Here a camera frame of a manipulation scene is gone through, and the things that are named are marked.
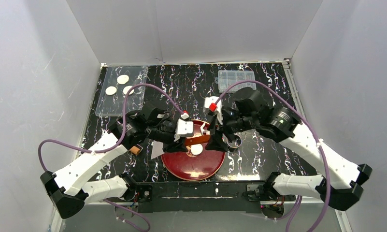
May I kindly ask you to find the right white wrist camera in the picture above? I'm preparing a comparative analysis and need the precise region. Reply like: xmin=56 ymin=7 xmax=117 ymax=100
xmin=203 ymin=96 xmax=223 ymax=129

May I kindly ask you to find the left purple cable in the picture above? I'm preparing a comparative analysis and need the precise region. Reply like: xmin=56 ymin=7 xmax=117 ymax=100
xmin=37 ymin=83 xmax=186 ymax=232

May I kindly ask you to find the white dough disc top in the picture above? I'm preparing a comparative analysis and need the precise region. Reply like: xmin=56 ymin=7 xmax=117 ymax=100
xmin=117 ymin=74 xmax=129 ymax=85

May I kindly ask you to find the round red tray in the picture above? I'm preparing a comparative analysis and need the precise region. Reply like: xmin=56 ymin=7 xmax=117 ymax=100
xmin=160 ymin=120 xmax=225 ymax=181

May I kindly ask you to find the clear plastic tray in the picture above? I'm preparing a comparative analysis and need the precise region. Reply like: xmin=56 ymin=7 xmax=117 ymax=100
xmin=95 ymin=65 xmax=148 ymax=117

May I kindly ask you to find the scraper knife orange handle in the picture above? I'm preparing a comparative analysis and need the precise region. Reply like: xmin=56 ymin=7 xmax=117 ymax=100
xmin=150 ymin=135 xmax=212 ymax=160

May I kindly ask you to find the white dough disc left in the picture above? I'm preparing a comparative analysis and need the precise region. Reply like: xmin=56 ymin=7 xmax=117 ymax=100
xmin=105 ymin=86 xmax=117 ymax=96

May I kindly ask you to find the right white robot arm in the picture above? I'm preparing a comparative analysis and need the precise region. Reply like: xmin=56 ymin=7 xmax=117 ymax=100
xmin=203 ymin=87 xmax=372 ymax=211

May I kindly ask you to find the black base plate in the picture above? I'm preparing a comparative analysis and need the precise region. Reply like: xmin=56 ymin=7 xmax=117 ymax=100
xmin=105 ymin=181 xmax=293 ymax=215

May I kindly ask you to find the white dough disc right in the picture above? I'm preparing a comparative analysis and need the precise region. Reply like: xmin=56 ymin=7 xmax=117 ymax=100
xmin=123 ymin=86 xmax=134 ymax=95

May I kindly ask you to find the clear compartment storage box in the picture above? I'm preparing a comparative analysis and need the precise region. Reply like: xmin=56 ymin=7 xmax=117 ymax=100
xmin=217 ymin=70 xmax=257 ymax=93

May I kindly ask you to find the cut round dough wrapper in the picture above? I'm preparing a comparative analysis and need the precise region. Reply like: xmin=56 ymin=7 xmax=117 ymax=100
xmin=190 ymin=144 xmax=203 ymax=157

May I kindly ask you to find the white dough disc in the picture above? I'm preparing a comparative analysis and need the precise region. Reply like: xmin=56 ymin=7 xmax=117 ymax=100
xmin=105 ymin=86 xmax=117 ymax=96
xmin=123 ymin=86 xmax=134 ymax=95
xmin=117 ymin=74 xmax=129 ymax=85

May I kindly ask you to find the wooden rolling pin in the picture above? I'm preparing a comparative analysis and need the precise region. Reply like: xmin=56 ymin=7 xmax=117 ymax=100
xmin=129 ymin=146 xmax=142 ymax=155

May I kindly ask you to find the metal ring cutter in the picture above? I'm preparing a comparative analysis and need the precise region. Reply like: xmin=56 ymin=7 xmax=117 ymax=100
xmin=227 ymin=134 xmax=242 ymax=151

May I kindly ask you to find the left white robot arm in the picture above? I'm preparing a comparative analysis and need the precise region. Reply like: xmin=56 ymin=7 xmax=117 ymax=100
xmin=40 ymin=107 xmax=194 ymax=219

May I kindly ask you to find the aluminium frame rail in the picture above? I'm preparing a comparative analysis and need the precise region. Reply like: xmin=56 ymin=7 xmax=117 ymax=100
xmin=48 ymin=182 xmax=344 ymax=232

